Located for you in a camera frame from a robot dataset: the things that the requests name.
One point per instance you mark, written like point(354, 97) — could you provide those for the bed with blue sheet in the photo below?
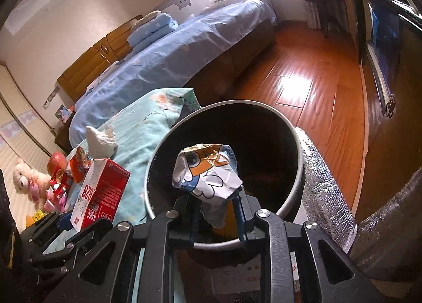
point(165, 56)

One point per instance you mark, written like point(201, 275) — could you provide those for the silver foil mat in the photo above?
point(323, 191)

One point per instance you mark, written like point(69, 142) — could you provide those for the pink toy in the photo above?
point(54, 199)

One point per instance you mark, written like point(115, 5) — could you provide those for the white tissue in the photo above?
point(99, 143)

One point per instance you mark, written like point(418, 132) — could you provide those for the cartoon print wrapper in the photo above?
point(206, 174)

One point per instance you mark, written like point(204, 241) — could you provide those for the folded blue quilt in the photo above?
point(151, 31)

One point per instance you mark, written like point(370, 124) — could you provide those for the wall radiator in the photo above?
point(324, 13)

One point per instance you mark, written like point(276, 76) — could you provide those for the white teddy bear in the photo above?
point(26, 179)

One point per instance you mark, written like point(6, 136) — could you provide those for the red apple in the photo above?
point(56, 162)

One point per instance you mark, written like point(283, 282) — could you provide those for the wooden headboard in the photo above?
point(95, 59)

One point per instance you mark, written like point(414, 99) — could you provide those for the red white snack wrapper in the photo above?
point(79, 166)

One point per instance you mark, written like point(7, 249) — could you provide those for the black round trash bin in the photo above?
point(263, 131)

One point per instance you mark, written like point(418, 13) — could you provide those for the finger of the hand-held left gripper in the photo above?
point(43, 225)
point(72, 243)

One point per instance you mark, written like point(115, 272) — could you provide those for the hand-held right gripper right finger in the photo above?
point(240, 220)

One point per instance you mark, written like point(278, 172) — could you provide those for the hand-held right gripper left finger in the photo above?
point(194, 221)

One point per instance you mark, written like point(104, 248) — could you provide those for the dark wooden nightstand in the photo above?
point(64, 135)

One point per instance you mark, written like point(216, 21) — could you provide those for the colourful picture card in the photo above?
point(64, 114)

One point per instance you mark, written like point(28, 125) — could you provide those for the blue packet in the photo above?
point(65, 220)

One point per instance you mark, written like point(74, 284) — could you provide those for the beige pillow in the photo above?
point(152, 16)

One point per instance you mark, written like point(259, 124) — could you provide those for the teal floral blanket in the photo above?
point(145, 131)

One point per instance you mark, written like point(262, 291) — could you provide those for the red carton box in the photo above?
point(102, 191)

